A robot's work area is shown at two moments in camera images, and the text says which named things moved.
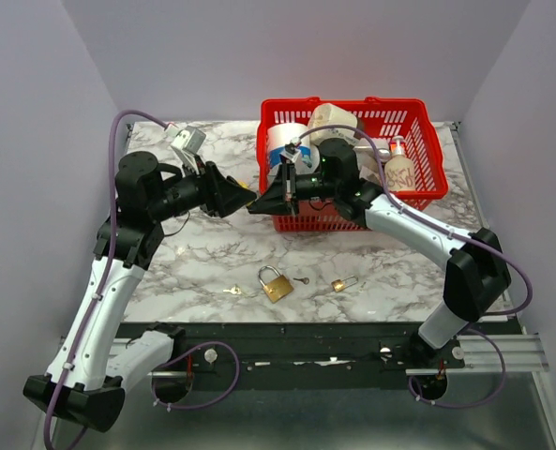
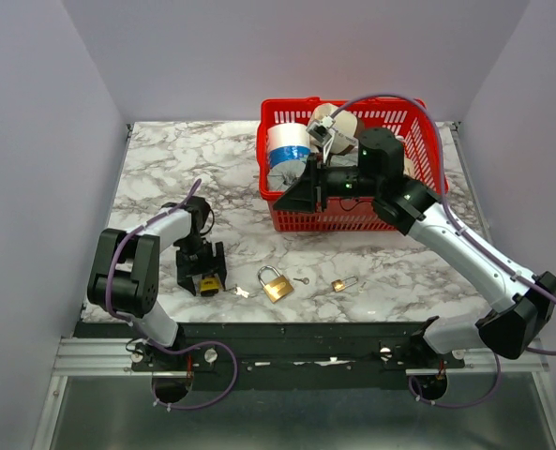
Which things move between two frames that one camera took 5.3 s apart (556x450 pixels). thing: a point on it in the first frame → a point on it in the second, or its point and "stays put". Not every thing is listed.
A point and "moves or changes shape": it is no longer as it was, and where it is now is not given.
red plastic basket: (381, 120) stays put
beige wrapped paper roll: (327, 114) stays put
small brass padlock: (338, 285) stays put
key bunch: (235, 290) moves or changes shape
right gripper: (281, 199) → (306, 194)
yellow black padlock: (244, 185) → (209, 286)
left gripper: (220, 196) → (211, 266)
